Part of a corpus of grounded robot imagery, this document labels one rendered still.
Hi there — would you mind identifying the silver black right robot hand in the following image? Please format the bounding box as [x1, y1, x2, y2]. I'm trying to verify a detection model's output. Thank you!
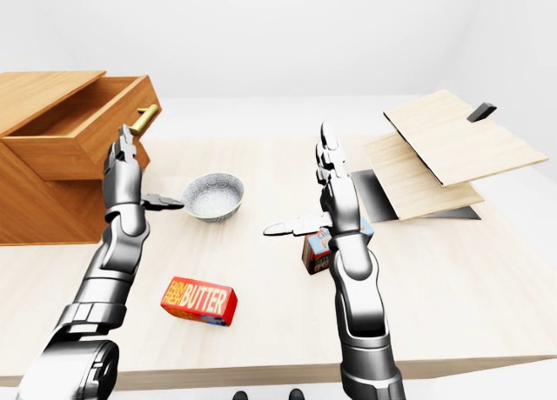
[262, 121, 362, 238]

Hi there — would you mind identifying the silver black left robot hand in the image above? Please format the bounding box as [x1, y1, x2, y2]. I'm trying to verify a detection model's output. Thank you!
[102, 123, 185, 213]

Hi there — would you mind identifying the open wooden drawer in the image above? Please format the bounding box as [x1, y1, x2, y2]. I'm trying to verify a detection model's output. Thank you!
[1, 74, 163, 182]

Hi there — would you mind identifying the wooden cabinet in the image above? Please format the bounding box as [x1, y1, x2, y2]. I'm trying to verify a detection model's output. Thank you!
[0, 70, 151, 247]

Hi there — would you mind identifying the flat dark plate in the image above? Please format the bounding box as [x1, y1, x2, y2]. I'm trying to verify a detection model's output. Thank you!
[350, 169, 482, 223]

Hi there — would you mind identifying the blue brown food box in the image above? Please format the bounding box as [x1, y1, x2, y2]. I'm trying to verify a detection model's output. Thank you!
[301, 217, 375, 277]

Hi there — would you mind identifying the small pale wooden board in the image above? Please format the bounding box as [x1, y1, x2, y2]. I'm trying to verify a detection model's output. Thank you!
[363, 132, 486, 222]

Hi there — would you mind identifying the grey patterned bowl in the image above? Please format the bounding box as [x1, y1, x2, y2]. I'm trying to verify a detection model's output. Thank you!
[181, 172, 245, 224]

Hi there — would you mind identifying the large pale wooden board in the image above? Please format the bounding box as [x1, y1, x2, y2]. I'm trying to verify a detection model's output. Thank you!
[382, 89, 549, 188]

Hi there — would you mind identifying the red butter box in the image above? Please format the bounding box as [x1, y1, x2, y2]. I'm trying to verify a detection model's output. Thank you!
[160, 276, 238, 328]

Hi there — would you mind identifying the small black block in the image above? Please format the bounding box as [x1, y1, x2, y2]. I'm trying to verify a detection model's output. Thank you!
[466, 102, 498, 123]

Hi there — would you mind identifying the brass drawer handle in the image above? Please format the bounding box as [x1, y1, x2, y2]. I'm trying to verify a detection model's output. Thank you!
[129, 104, 161, 137]

